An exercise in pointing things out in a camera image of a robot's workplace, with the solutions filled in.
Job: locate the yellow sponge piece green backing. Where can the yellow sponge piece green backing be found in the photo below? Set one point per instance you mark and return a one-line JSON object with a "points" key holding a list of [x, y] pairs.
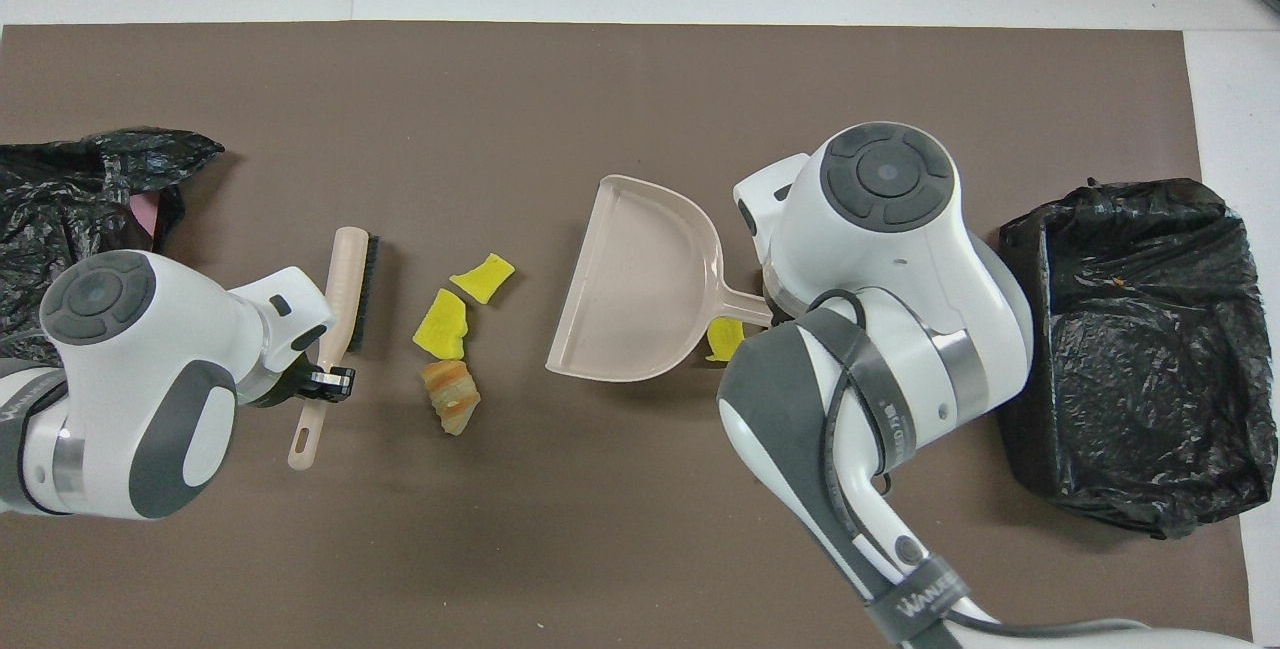
{"points": [[483, 277]]}

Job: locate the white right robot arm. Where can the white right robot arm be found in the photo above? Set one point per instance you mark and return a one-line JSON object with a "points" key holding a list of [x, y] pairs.
{"points": [[880, 259]]}

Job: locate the crumpled black trash bag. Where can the crumpled black trash bag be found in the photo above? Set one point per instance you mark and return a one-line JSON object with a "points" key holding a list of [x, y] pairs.
{"points": [[60, 199]]}

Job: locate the notched yellow sponge piece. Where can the notched yellow sponge piece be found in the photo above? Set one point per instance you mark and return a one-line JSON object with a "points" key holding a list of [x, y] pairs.
{"points": [[725, 339]]}

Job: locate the orange striped croissant piece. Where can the orange striped croissant piece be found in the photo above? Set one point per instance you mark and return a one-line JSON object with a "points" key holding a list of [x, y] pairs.
{"points": [[452, 397]]}

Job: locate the beige plastic dustpan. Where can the beige plastic dustpan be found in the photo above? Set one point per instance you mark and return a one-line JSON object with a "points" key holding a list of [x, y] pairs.
{"points": [[630, 279]]}

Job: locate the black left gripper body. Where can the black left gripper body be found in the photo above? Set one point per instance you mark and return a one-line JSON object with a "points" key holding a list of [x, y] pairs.
{"points": [[290, 387]]}

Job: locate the beige hand brush black bristles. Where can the beige hand brush black bristles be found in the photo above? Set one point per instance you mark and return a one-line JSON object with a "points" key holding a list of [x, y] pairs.
{"points": [[345, 279]]}

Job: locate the kidney shaped yellow sponge piece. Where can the kidney shaped yellow sponge piece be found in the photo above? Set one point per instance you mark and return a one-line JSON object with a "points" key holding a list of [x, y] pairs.
{"points": [[441, 327]]}

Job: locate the black bag lined open bin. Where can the black bag lined open bin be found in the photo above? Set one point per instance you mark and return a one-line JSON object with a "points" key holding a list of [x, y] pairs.
{"points": [[1150, 379]]}

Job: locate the brown table mat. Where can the brown table mat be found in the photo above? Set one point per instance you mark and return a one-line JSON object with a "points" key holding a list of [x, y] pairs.
{"points": [[640, 549]]}

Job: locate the pink plastic bin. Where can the pink plastic bin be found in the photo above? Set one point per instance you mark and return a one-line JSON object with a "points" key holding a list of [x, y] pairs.
{"points": [[148, 211]]}

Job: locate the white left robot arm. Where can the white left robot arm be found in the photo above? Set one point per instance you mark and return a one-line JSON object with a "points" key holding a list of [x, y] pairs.
{"points": [[130, 379]]}

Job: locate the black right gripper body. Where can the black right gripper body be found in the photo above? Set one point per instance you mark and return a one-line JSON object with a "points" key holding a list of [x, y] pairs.
{"points": [[782, 314]]}

